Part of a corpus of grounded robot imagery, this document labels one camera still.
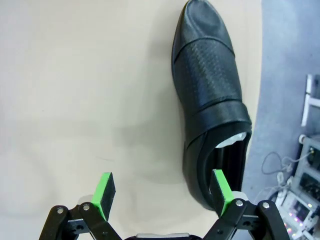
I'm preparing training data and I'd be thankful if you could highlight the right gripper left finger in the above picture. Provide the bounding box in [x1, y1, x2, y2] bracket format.
[37, 171, 121, 240]

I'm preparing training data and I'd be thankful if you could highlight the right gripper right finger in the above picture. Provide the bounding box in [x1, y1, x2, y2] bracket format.
[203, 168, 296, 240]

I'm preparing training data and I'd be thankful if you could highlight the white paper shoe stuffing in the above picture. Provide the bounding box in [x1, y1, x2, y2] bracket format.
[215, 131, 248, 149]

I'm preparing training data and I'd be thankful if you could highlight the black leather loafer shoe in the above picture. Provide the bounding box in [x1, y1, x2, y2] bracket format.
[171, 0, 253, 212]

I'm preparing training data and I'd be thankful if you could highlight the white power strip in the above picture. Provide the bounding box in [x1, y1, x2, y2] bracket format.
[276, 171, 286, 187]

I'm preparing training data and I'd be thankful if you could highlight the electronics equipment rack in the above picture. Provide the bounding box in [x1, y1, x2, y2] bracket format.
[284, 133, 320, 237]

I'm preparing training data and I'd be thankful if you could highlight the gray looped floor cable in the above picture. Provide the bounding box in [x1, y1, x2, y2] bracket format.
[261, 151, 295, 177]

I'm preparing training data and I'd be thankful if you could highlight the white metal leg bracket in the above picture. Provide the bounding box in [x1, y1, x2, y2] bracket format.
[300, 73, 320, 128]

